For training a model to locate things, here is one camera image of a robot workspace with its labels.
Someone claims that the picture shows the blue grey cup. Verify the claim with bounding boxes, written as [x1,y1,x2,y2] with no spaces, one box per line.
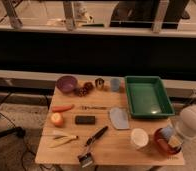
[110,78,121,92]

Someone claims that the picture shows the yellow banana peel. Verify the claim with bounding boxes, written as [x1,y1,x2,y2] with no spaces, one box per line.
[49,131,78,148]

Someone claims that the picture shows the white cup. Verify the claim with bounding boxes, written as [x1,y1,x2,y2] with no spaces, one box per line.
[130,128,149,149]

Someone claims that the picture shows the red bowl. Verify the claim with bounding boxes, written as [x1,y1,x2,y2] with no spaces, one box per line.
[153,129,181,156]

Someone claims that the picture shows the blue yellow sponge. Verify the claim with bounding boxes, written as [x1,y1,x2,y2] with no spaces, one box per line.
[160,125,183,149]

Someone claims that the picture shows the dark red grapes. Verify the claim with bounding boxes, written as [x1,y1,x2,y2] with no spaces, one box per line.
[74,82,94,97]

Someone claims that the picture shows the black rectangular block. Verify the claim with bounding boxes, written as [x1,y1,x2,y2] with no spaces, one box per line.
[75,116,96,125]

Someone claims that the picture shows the green plastic tray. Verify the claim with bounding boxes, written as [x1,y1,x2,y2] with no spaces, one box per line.
[124,76,175,119]

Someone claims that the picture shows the wooden table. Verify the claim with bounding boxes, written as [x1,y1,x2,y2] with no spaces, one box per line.
[35,89,185,166]

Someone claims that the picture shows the orange carrot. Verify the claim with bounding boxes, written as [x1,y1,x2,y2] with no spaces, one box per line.
[51,104,74,113]

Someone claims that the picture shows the peach apple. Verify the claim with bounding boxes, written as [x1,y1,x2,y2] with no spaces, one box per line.
[50,113,64,127]

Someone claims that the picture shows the black-handled brush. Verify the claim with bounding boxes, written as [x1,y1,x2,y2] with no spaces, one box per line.
[77,126,108,168]

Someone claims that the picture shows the purple bowl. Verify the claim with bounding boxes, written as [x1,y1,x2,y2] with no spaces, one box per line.
[56,75,78,93]

